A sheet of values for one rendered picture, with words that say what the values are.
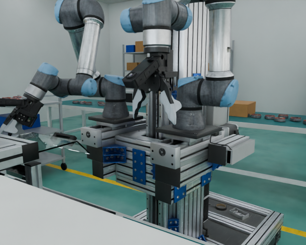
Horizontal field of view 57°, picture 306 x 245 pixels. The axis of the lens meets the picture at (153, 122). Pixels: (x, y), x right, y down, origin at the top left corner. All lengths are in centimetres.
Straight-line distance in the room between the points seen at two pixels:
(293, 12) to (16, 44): 619
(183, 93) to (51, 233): 110
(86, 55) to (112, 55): 805
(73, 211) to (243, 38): 730
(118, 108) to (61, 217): 138
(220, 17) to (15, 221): 107
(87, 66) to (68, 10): 30
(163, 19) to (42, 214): 63
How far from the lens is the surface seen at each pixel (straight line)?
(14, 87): 726
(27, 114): 124
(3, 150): 73
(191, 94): 122
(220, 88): 117
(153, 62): 73
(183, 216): 171
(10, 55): 724
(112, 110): 156
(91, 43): 134
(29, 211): 21
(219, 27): 117
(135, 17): 91
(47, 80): 126
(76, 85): 127
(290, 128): 305
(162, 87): 74
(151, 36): 75
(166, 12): 77
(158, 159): 120
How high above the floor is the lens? 130
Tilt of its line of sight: 11 degrees down
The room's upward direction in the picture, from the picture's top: straight up
